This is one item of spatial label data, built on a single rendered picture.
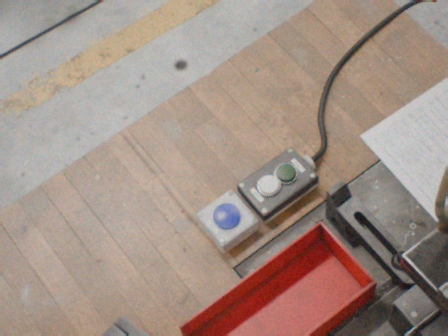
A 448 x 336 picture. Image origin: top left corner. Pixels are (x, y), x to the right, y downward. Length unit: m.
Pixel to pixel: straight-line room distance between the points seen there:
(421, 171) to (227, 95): 0.33
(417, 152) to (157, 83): 1.29
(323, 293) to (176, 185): 0.28
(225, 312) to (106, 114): 1.33
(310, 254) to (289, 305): 0.08
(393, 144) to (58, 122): 1.34
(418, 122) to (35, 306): 0.64
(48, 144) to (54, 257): 1.18
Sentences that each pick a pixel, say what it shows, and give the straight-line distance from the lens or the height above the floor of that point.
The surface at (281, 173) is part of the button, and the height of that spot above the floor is 0.94.
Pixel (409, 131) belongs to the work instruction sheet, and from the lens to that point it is 1.45.
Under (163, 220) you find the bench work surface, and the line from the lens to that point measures 1.39.
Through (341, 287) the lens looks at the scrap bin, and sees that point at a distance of 1.33.
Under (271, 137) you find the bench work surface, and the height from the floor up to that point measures 0.90.
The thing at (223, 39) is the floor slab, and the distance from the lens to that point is 2.66.
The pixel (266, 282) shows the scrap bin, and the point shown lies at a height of 0.90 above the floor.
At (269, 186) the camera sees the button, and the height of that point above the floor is 0.94.
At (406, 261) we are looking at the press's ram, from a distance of 1.10.
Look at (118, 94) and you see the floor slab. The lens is 2.60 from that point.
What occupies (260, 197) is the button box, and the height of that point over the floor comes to 0.93.
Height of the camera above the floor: 2.16
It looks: 62 degrees down
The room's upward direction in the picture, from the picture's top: 9 degrees counter-clockwise
